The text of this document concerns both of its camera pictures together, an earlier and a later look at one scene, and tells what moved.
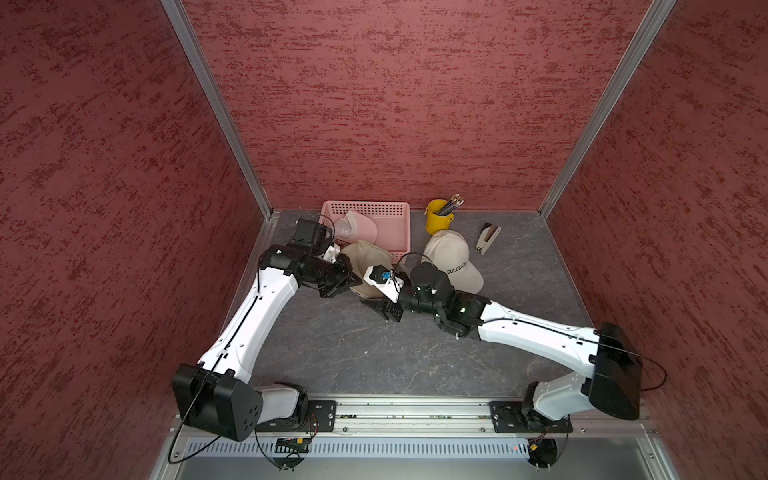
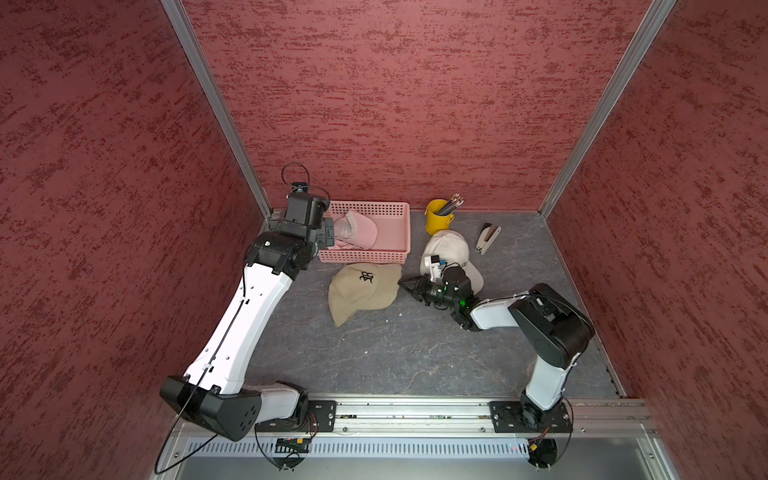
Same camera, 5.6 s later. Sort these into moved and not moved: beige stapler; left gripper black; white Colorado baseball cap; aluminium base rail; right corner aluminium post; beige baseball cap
Moved: left gripper black; beige baseball cap
Not moved: aluminium base rail; right corner aluminium post; beige stapler; white Colorado baseball cap
